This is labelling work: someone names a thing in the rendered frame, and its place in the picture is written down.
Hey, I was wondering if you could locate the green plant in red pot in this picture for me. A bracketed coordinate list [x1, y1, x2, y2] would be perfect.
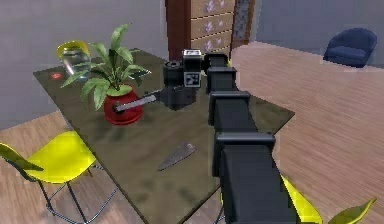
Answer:
[60, 23, 152, 126]

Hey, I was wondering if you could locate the dark blue armchair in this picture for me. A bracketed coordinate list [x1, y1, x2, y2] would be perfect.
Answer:
[322, 27, 378, 69]

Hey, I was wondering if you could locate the brown framed patterned door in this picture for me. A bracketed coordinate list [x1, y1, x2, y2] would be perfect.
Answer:
[231, 0, 256, 51]

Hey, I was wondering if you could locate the brown chest of drawers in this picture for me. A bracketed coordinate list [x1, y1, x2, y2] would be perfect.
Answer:
[164, 0, 236, 62]

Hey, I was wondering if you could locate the grey knife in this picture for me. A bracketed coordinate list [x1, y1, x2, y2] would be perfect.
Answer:
[156, 141, 198, 172]

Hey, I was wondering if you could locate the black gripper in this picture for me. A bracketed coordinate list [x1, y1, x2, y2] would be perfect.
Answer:
[112, 60, 197, 114]

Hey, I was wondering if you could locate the yellow chair with wire legs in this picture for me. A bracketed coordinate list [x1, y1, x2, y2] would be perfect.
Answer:
[0, 130, 120, 224]
[55, 39, 92, 61]
[213, 173, 378, 224]

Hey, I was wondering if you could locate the dark olive dining table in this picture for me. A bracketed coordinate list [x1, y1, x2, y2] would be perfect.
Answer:
[32, 48, 296, 224]

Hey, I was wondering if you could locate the clear glass vase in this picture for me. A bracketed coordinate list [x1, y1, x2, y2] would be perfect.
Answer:
[61, 48, 92, 80]

